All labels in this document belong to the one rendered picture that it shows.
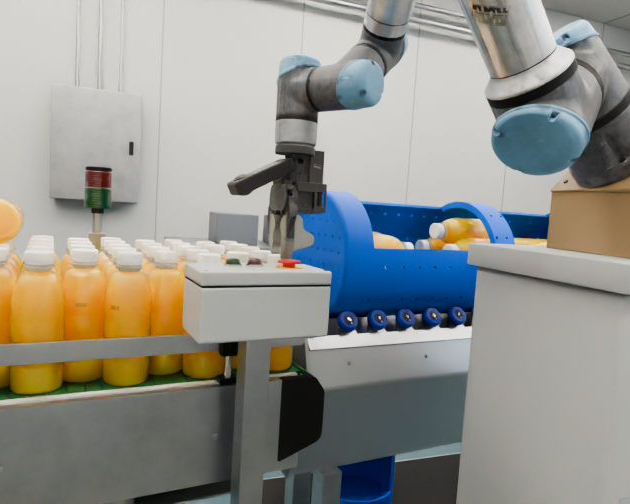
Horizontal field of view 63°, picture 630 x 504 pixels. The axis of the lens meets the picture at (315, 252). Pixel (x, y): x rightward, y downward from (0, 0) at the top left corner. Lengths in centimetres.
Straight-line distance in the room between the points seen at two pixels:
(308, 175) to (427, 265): 36
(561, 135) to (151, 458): 74
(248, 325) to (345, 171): 410
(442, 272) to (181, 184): 343
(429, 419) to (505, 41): 88
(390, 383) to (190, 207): 344
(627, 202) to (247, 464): 69
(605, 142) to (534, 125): 20
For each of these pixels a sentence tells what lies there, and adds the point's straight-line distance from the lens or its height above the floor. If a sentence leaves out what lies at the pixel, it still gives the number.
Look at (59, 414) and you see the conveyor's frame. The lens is 85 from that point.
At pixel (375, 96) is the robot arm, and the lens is 87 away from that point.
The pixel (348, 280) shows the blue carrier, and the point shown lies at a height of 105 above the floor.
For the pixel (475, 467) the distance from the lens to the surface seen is 104.
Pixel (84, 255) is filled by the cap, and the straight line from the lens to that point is 88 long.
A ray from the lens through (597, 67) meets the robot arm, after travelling 86.
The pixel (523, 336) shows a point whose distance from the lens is 90.
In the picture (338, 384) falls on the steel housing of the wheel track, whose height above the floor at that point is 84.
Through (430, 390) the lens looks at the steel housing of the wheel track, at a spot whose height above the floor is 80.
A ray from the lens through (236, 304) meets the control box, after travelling 73.
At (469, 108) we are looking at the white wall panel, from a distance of 555.
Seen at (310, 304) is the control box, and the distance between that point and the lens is 77.
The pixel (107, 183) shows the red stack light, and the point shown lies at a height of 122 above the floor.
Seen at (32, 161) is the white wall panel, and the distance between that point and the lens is 441.
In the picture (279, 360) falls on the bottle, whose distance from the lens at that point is 94.
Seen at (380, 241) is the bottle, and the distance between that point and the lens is 114.
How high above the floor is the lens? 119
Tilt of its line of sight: 5 degrees down
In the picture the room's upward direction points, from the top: 4 degrees clockwise
